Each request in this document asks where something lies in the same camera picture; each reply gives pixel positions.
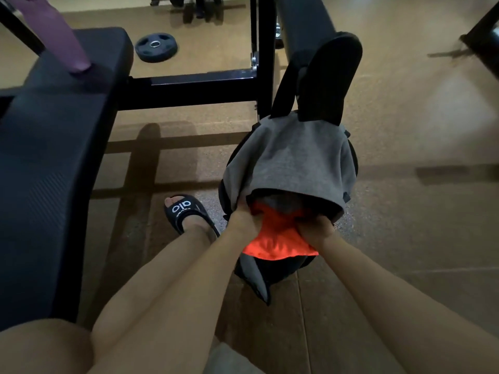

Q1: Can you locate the pink water bottle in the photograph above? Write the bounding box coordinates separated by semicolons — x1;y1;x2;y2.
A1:
4;0;93;73

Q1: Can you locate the person's right forearm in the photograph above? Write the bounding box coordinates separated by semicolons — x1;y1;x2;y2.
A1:
316;233;499;374

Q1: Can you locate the rack of black weight plates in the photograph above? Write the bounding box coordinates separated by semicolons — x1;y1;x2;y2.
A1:
150;0;225;24

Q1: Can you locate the black steel rack base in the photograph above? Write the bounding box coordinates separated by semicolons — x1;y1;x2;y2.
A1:
459;2;499;81

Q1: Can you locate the person's left forearm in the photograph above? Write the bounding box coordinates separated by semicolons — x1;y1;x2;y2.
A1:
87;225;258;374

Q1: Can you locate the small black weight plate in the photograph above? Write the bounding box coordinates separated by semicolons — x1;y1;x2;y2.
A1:
134;33;179;63

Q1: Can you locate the person's right hand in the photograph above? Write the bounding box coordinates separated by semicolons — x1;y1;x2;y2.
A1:
296;213;337;250

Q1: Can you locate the dark grey backpack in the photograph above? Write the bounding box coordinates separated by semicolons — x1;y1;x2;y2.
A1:
218;31;363;306

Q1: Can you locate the person's left hand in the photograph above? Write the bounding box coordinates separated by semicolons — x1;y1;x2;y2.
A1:
226;196;266;246

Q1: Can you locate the black steel bench frame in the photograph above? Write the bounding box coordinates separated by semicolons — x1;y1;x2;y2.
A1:
0;0;340;121

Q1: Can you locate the orange teal white jersey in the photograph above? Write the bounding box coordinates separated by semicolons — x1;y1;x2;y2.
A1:
242;202;320;261

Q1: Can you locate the person's left leg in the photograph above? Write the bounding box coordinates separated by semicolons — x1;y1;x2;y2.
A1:
0;319;94;374

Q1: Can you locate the black right slipper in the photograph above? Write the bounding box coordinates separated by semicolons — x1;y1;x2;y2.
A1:
163;194;221;238

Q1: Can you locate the black ribbed bench pad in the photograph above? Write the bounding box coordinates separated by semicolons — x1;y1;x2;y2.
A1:
0;26;134;331

